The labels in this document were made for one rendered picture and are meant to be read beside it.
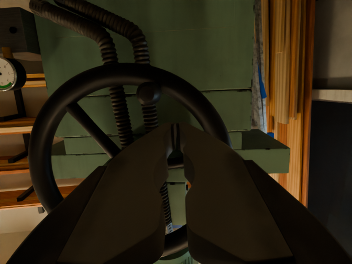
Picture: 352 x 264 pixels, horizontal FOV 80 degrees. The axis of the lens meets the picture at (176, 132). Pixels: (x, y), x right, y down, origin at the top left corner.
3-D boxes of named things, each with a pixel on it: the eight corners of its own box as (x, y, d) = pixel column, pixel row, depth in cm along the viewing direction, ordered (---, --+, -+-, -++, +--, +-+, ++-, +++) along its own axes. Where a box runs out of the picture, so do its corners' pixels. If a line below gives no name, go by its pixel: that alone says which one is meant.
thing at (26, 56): (18, 6, 39) (26, 52, 41) (57, 24, 51) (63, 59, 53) (-26, 9, 39) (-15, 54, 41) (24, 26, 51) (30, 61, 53)
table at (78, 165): (319, 163, 37) (316, 195, 38) (259, 128, 66) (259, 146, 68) (-13, 172, 40) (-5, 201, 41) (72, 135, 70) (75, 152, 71)
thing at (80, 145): (242, 131, 46) (241, 149, 47) (224, 117, 66) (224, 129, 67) (63, 138, 48) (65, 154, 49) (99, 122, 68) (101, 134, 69)
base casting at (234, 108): (254, 88, 44) (253, 131, 46) (216, 86, 100) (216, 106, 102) (45, 98, 46) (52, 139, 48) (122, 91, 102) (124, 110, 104)
